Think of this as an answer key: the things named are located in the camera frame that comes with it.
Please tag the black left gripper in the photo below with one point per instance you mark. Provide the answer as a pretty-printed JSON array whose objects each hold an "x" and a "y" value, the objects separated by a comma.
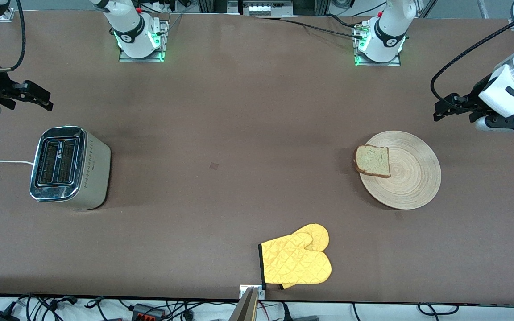
[{"x": 474, "y": 99}]

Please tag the round wooden plate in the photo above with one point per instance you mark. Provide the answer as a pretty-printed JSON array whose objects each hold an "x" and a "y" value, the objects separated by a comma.
[{"x": 413, "y": 178}]

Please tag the bread slice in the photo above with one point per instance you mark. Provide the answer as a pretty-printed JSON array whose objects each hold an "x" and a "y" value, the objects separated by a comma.
[{"x": 373, "y": 160}]

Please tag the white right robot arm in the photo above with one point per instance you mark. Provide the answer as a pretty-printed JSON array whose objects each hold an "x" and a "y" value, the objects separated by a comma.
[{"x": 132, "y": 31}]

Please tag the silver two-slot toaster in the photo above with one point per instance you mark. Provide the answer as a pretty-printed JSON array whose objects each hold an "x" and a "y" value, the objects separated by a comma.
[{"x": 69, "y": 167}]

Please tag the white power strip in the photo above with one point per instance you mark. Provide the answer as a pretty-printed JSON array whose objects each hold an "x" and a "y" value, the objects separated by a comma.
[{"x": 263, "y": 8}]

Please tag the yellow quilted oven mitt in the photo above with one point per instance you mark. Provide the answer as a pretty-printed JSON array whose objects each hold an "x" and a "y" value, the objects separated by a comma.
[{"x": 297, "y": 263}]

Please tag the black power adapter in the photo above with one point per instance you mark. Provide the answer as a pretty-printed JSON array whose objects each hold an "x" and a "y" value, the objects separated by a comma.
[{"x": 0, "y": 316}]

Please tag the black orange connector box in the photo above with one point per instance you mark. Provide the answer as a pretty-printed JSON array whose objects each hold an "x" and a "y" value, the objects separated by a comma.
[{"x": 147, "y": 312}]

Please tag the wooden board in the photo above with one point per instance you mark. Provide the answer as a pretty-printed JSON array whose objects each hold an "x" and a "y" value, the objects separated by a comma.
[{"x": 244, "y": 308}]

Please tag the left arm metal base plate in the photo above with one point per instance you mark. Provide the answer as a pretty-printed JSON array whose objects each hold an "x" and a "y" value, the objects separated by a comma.
[{"x": 379, "y": 63}]

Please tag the metal corner bracket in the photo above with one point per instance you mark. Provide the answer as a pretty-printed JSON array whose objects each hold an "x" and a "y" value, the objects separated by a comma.
[
  {"x": 6, "y": 15},
  {"x": 512, "y": 23}
]

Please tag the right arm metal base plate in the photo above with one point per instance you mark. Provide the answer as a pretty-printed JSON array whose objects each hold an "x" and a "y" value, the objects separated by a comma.
[{"x": 141, "y": 59}]

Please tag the small metal edge bracket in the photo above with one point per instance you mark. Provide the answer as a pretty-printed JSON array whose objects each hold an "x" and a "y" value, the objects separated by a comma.
[{"x": 242, "y": 290}]

